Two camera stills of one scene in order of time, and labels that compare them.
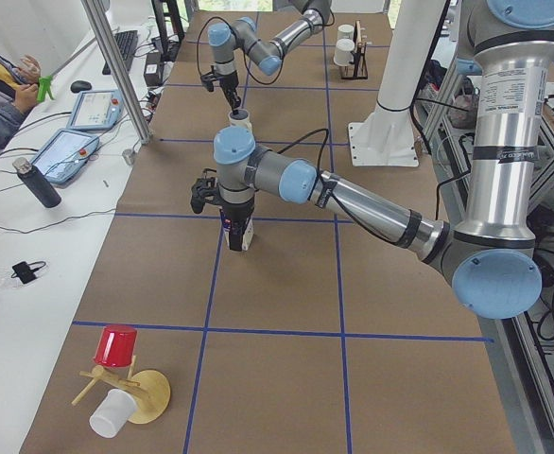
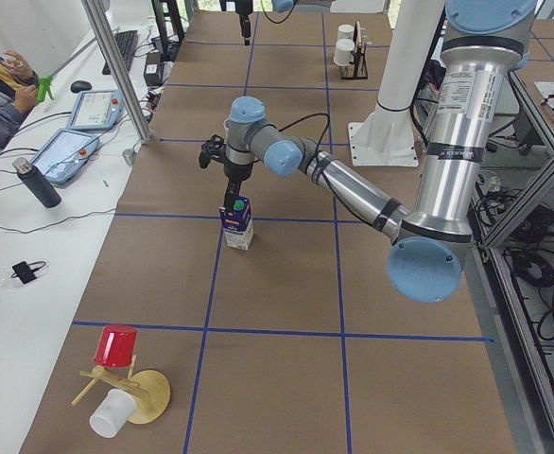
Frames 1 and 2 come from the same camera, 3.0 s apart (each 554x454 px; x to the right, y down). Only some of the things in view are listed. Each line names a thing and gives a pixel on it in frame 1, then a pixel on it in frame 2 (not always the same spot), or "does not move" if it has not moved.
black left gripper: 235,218 → 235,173
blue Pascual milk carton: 248,232 does not move
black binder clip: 24,271 does not move
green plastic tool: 43,88 does not move
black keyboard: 127,43 does not move
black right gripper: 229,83 → 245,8
